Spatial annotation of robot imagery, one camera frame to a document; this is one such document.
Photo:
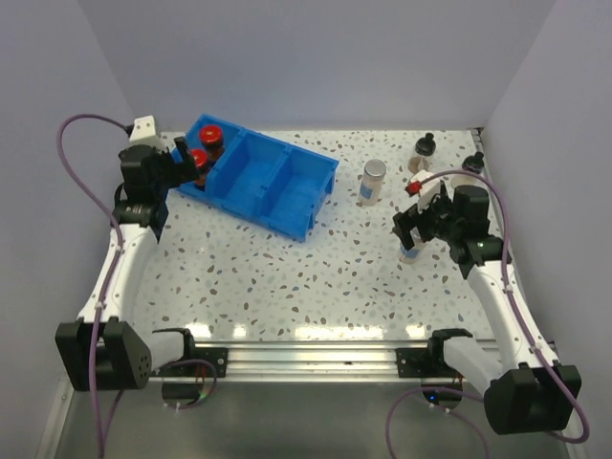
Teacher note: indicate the black-cap white spice bottle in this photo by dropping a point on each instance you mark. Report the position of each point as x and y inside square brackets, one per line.
[473, 164]

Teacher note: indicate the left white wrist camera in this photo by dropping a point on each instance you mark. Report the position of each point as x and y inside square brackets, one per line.
[145, 132]

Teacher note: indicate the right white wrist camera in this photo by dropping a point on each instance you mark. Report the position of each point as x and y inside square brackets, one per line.
[424, 187]

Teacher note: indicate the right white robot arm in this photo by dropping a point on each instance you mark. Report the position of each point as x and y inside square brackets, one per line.
[527, 388]

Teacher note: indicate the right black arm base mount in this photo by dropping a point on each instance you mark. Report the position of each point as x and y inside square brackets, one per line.
[446, 354]

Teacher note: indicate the silver-lid bead jar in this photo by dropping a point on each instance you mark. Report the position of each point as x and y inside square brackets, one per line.
[410, 256]
[372, 179]

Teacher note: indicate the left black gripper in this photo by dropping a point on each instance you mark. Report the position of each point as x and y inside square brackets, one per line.
[186, 160]

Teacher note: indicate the red-lid sauce jar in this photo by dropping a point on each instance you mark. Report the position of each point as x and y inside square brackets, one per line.
[212, 139]
[200, 158]

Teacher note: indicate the black-cap brown spice bottle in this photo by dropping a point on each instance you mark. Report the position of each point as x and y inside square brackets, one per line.
[423, 151]

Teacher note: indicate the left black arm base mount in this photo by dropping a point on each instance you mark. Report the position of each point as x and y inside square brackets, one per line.
[198, 356]

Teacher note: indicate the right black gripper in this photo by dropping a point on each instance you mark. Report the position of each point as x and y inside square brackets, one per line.
[405, 221]

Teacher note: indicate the blue three-compartment plastic bin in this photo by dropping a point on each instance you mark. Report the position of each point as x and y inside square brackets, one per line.
[274, 184]

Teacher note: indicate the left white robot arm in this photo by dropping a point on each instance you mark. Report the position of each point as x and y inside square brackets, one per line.
[101, 349]

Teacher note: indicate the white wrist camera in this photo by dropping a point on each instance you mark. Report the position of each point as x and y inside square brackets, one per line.
[145, 132]
[424, 187]

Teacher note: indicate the aluminium frame rail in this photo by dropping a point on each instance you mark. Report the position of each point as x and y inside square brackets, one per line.
[322, 362]

